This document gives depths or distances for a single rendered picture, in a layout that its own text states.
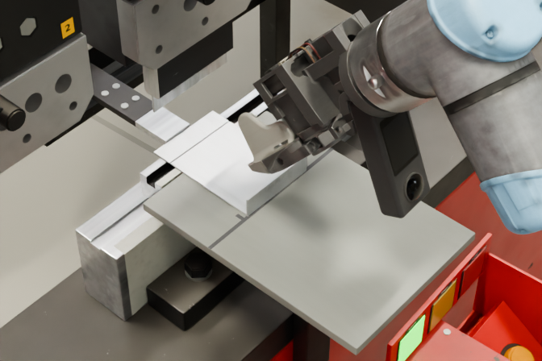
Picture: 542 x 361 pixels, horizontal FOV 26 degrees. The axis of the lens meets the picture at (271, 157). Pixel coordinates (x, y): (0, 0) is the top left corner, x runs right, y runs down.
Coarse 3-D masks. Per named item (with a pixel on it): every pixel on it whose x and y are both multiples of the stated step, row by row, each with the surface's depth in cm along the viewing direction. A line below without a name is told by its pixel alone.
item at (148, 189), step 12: (252, 96) 124; (240, 108) 123; (252, 108) 124; (264, 108) 123; (228, 120) 122; (156, 168) 116; (168, 168) 118; (144, 180) 116; (156, 180) 116; (144, 192) 117; (156, 192) 116
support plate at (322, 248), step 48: (192, 192) 114; (288, 192) 114; (336, 192) 114; (192, 240) 110; (240, 240) 109; (288, 240) 109; (336, 240) 109; (384, 240) 109; (432, 240) 109; (288, 288) 105; (336, 288) 105; (384, 288) 105; (336, 336) 102
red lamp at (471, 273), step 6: (480, 258) 131; (474, 264) 130; (480, 264) 132; (468, 270) 129; (474, 270) 131; (480, 270) 133; (468, 276) 131; (474, 276) 133; (462, 282) 130; (468, 282) 132; (462, 288) 131; (462, 294) 132
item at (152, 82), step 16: (224, 32) 111; (192, 48) 109; (208, 48) 111; (224, 48) 113; (176, 64) 108; (192, 64) 110; (208, 64) 112; (144, 80) 108; (160, 80) 107; (176, 80) 109; (192, 80) 113; (160, 96) 108; (176, 96) 112
